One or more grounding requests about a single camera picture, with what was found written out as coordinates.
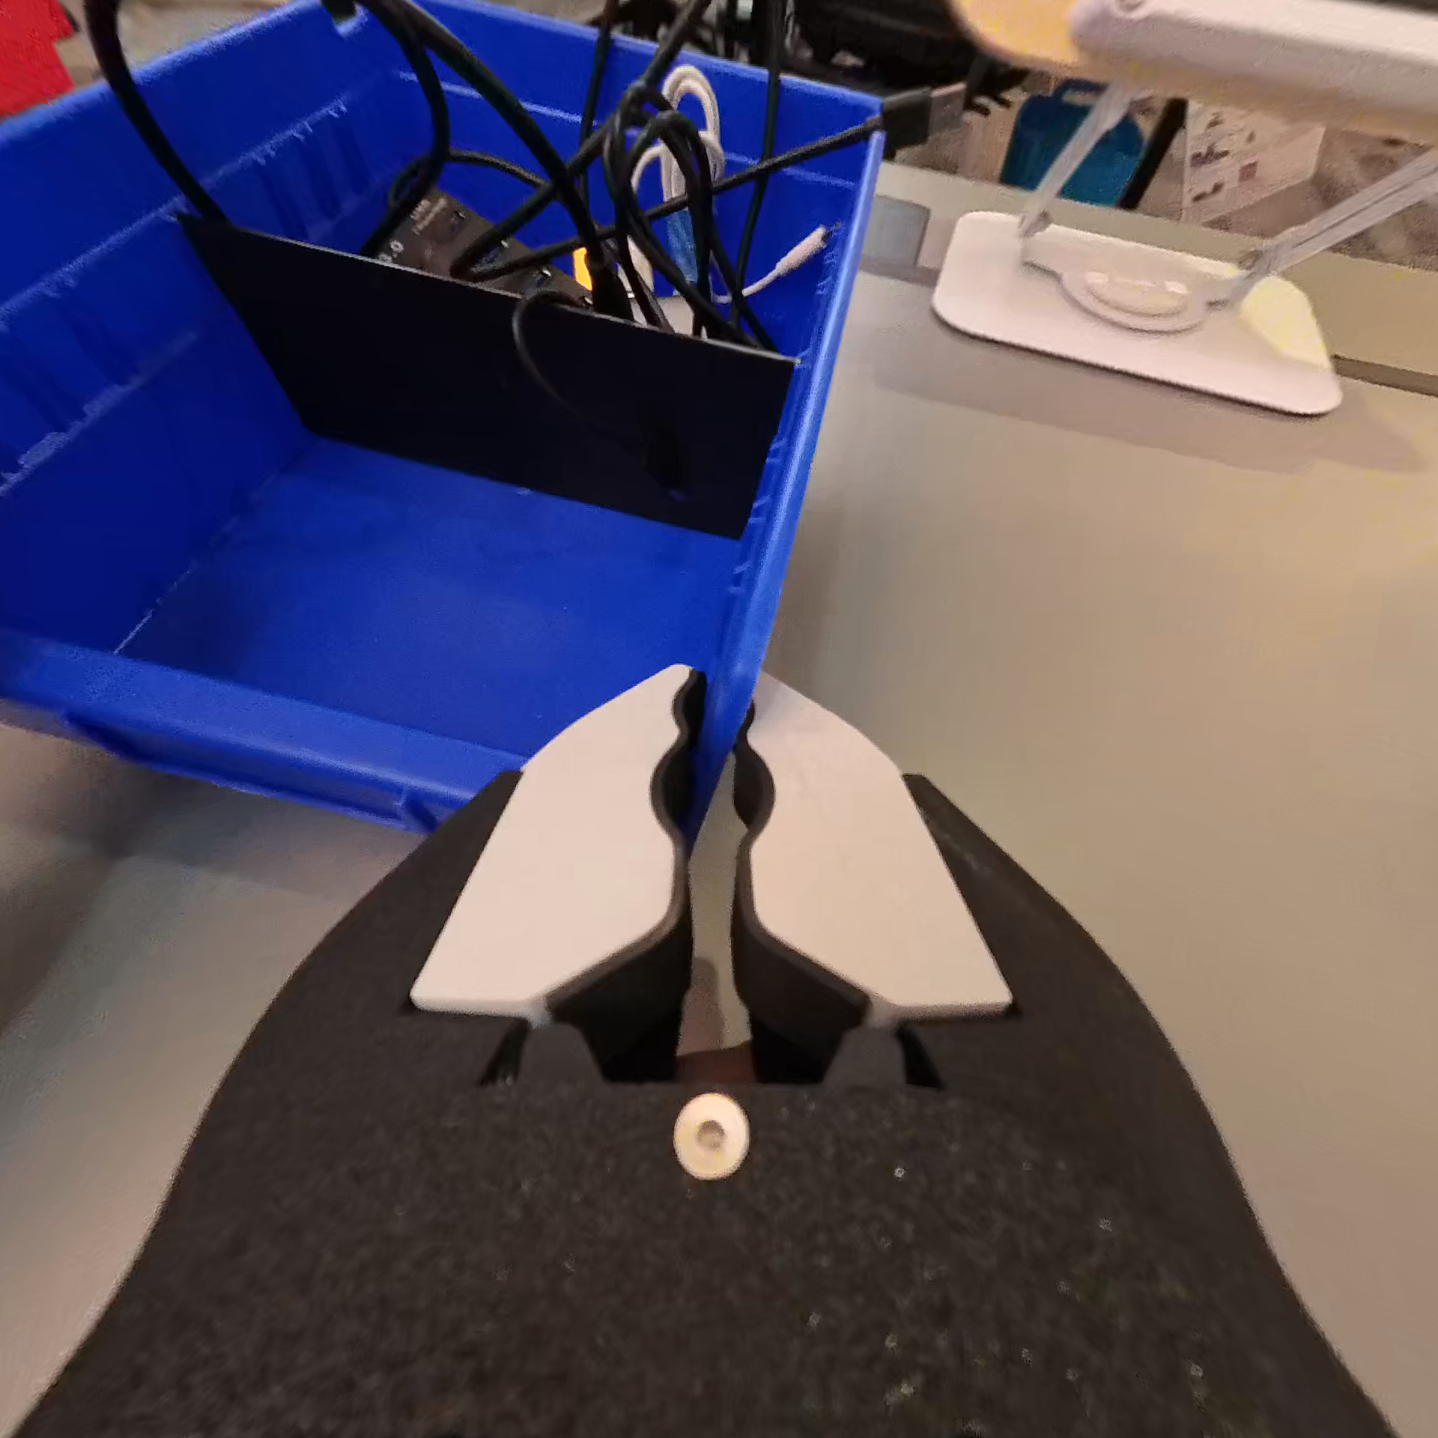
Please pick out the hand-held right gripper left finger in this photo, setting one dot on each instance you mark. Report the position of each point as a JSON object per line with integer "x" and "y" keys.
{"x": 562, "y": 877}

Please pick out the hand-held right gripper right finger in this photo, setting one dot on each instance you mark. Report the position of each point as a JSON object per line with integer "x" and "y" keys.
{"x": 876, "y": 877}

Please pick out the blue plastic bin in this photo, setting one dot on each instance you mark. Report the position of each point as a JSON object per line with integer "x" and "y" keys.
{"x": 392, "y": 629}

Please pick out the black usb hub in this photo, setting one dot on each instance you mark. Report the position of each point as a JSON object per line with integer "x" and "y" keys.
{"x": 435, "y": 227}

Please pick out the grey desk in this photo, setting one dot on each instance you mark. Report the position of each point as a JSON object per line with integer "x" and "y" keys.
{"x": 1123, "y": 673}

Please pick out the grey desk pad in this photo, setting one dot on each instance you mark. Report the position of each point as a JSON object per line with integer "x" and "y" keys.
{"x": 898, "y": 230}

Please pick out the white folding stand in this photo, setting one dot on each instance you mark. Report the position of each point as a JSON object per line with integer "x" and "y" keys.
{"x": 1179, "y": 326}

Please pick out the printed cardboard box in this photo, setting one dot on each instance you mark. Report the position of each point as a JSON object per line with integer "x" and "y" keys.
{"x": 1248, "y": 157}

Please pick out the wooden board with dark panel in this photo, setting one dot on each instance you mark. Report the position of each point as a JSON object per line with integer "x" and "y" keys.
{"x": 1024, "y": 27}

